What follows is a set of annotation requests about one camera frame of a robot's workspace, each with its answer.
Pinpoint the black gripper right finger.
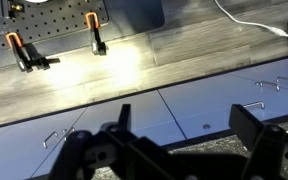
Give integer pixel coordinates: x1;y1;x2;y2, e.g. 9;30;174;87
229;103;288;180

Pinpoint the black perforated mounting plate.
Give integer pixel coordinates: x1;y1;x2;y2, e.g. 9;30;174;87
0;0;110;51

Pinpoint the white floor cable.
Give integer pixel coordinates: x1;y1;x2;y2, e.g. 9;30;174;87
213;0;288;42

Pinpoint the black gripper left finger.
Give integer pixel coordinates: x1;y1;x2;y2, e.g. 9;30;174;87
47;103;142;180

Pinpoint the silver cabinet bar handle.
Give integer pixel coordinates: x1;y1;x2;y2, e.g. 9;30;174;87
63;127;76;141
275;76;288;88
242;101;266;111
42;131;59;150
254;80;281;92

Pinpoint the grey robot stand platform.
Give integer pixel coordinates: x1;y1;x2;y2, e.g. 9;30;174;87
0;0;166;73

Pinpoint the orange handled black clamp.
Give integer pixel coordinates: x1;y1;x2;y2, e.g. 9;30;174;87
85;11;109;56
5;31;61;74

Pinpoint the white cabinet front with lock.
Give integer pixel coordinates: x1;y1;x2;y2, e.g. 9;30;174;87
157;73;288;140

